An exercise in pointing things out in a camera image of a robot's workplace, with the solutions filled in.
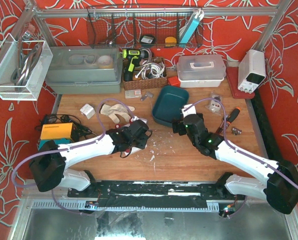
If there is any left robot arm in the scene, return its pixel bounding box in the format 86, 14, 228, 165
29, 119, 152, 192

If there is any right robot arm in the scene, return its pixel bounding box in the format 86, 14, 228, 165
172, 114, 298, 215

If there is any teal plastic tray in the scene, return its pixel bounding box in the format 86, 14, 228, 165
152, 85, 189, 128

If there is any white work glove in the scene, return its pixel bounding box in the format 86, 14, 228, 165
100, 103, 131, 124

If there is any small labelled parts box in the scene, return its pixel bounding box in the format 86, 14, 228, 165
125, 89, 142, 99

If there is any small red box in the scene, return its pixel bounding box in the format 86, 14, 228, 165
167, 76, 181, 87

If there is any white power adapter cube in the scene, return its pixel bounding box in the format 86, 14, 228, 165
80, 103, 95, 120

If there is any metal pipe fitting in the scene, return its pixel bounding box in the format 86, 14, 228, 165
232, 127, 242, 136

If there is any clear white storage box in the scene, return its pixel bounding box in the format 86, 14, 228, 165
177, 54, 226, 88

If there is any woven wicker basket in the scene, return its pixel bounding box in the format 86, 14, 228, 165
121, 70, 168, 90

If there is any teal box device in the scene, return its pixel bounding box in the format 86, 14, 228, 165
38, 138, 72, 150

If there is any red flat case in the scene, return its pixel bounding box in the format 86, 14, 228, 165
226, 67, 255, 100

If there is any orange box device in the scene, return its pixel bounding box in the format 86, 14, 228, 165
40, 122, 73, 140

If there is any grey plastic toolbox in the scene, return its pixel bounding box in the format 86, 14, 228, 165
45, 46, 123, 95

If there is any yellow tape measure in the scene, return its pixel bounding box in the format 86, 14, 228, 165
165, 36, 177, 48

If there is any black tape measure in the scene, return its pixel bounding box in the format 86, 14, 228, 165
139, 34, 156, 48

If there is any white bench power supply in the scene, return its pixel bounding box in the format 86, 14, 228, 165
238, 49, 266, 94

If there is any light blue power strip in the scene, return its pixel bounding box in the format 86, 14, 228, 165
179, 8, 205, 48

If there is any clear acrylic bin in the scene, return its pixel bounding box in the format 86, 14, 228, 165
0, 34, 53, 101

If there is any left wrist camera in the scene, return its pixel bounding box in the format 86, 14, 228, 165
132, 116, 148, 123

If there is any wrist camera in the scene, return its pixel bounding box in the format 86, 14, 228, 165
181, 104, 196, 118
132, 116, 148, 123

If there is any white peg base plate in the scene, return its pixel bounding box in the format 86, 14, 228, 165
131, 147, 141, 154

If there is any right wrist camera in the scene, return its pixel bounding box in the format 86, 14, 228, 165
181, 104, 196, 118

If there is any metal angle bracket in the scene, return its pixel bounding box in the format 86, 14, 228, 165
140, 91, 153, 101

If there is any orange handled ratchet screwdriver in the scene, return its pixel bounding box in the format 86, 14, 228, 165
216, 107, 241, 134

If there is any white coiled cable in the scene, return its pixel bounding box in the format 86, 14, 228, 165
136, 62, 166, 80

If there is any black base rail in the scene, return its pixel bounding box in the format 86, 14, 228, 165
67, 180, 245, 212

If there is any green black cordless drill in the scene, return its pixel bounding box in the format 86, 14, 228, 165
122, 48, 151, 82

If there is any black wire shelf basket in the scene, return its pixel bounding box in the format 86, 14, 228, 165
86, 3, 203, 48

